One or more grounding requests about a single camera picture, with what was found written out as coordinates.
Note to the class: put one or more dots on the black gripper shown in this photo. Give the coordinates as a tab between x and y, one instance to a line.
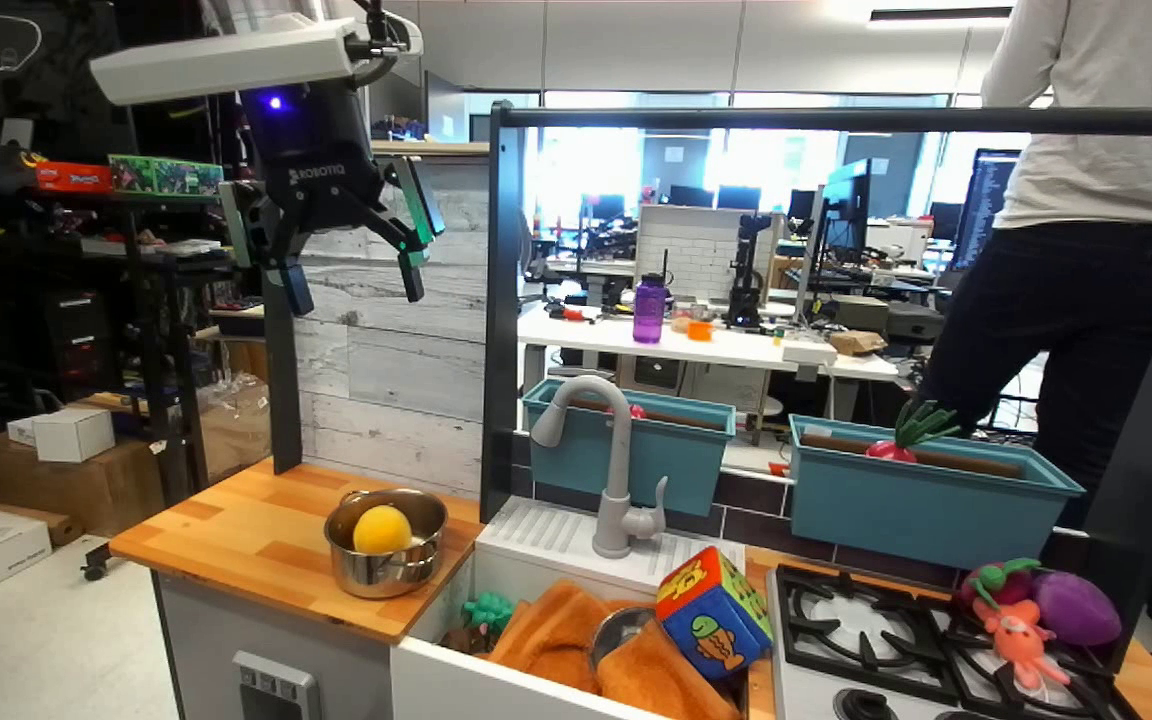
319	174

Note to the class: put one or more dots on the yellow lemon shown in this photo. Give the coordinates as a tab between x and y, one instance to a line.
380	530

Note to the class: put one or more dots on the small black robot arm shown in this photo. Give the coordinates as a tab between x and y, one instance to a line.
747	282

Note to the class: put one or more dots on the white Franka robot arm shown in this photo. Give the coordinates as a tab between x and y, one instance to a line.
231	63

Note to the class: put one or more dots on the stainless steel pot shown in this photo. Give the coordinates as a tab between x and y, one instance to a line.
380	575

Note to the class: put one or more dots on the green box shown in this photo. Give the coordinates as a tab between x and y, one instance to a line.
168	176

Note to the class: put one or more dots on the black shelf rack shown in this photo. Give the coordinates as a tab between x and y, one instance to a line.
168	347

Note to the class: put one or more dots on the plastic covered box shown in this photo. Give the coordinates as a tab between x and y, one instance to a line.
232	425

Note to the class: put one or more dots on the red box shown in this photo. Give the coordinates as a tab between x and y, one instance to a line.
75	176

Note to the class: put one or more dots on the purple water bottle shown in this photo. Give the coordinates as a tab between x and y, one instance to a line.
648	309

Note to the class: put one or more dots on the white board panel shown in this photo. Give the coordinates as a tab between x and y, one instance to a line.
664	245

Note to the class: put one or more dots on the white cardboard box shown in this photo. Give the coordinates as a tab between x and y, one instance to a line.
62	433

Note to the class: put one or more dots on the brown cardboard box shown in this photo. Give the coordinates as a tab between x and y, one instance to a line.
70	489

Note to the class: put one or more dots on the orange cup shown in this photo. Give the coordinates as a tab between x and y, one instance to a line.
697	326

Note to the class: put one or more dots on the grey toy faucet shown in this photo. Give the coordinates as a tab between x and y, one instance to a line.
617	492

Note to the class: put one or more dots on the small teal planter box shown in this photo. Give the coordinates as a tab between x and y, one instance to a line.
662	460

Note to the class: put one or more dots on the white office desk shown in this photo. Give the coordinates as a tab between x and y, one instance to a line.
723	355

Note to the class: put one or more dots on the green toy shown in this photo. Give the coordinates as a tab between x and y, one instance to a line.
484	613

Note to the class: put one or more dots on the white toy sink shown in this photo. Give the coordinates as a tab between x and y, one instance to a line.
470	685

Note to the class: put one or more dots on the small steel bowl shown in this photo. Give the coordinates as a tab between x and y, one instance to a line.
617	630

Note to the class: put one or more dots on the black computer monitor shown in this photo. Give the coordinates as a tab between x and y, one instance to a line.
844	204

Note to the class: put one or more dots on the colourful snack box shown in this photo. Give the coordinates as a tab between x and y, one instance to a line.
713	616

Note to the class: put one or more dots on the red radish toy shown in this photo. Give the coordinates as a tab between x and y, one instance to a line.
901	433

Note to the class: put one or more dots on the large teal planter box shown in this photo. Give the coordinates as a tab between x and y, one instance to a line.
923	506

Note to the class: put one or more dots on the blue screen monitor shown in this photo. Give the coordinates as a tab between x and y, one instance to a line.
984	200

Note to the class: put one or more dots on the black toy stove top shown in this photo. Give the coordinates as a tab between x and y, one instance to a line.
931	641

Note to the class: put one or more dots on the person in white shirt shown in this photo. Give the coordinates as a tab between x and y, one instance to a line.
1099	132

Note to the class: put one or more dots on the pink plush toy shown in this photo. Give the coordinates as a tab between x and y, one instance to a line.
1018	641

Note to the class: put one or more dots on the purple eggplant plush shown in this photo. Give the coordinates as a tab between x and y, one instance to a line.
1072	609

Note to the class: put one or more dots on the black window frame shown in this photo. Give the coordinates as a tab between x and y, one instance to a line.
500	332

